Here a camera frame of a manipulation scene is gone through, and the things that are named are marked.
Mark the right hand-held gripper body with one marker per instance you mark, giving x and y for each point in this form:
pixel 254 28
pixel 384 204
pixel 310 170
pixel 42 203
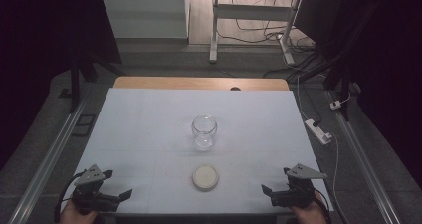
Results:
pixel 297 194

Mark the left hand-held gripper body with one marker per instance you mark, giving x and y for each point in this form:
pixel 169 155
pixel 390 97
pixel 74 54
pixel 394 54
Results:
pixel 89 190

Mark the cream round jar lid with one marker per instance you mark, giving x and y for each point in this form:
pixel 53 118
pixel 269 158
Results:
pixel 205 177

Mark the clear glass jar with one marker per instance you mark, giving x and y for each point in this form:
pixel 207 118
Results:
pixel 204 134

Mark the person's right hand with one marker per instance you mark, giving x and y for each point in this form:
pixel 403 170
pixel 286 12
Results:
pixel 308 215

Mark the person's left hand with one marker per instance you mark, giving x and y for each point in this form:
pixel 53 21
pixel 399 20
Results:
pixel 74 215

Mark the white power strip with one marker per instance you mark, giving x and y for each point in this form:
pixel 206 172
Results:
pixel 317 131

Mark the white table sheet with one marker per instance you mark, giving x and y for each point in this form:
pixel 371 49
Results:
pixel 149 127

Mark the small white adapter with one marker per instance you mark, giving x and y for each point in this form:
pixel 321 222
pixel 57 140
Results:
pixel 335 105

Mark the black metal stand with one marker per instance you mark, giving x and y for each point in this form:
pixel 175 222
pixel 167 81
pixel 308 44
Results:
pixel 345 68
pixel 75 84

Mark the wooden table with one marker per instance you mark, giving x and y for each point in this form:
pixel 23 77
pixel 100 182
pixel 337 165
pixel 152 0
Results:
pixel 185 83

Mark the white cabinet panel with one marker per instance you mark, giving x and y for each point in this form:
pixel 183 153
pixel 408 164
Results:
pixel 142 15

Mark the aluminium rail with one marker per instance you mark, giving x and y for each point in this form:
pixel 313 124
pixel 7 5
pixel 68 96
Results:
pixel 49 161
pixel 361 161

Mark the white desk frame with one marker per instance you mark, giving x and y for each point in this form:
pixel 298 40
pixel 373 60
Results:
pixel 252 12

